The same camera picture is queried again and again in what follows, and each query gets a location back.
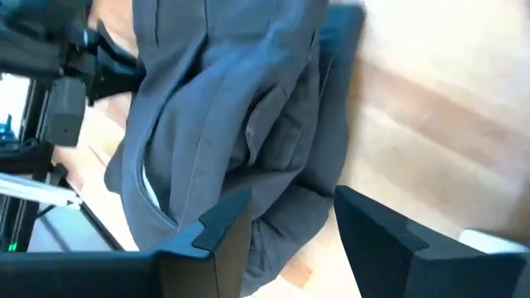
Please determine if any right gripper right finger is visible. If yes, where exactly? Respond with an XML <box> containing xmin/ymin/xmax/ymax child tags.
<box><xmin>333</xmin><ymin>185</ymin><xmax>530</xmax><ymax>298</ymax></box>

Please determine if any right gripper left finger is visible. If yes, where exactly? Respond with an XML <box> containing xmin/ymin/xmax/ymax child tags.
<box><xmin>152</xmin><ymin>187</ymin><xmax>254</xmax><ymax>298</ymax></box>

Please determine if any dark grey garment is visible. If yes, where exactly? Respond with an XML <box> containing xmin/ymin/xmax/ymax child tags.
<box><xmin>102</xmin><ymin>0</ymin><xmax>369</xmax><ymax>298</ymax></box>

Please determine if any black aluminium table frame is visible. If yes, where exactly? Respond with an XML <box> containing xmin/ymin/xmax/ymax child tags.
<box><xmin>0</xmin><ymin>77</ymin><xmax>125</xmax><ymax>253</ymax></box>

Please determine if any silver metal bracket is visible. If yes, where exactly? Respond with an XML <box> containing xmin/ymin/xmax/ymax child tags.
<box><xmin>0</xmin><ymin>171</ymin><xmax>84</xmax><ymax>209</ymax></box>

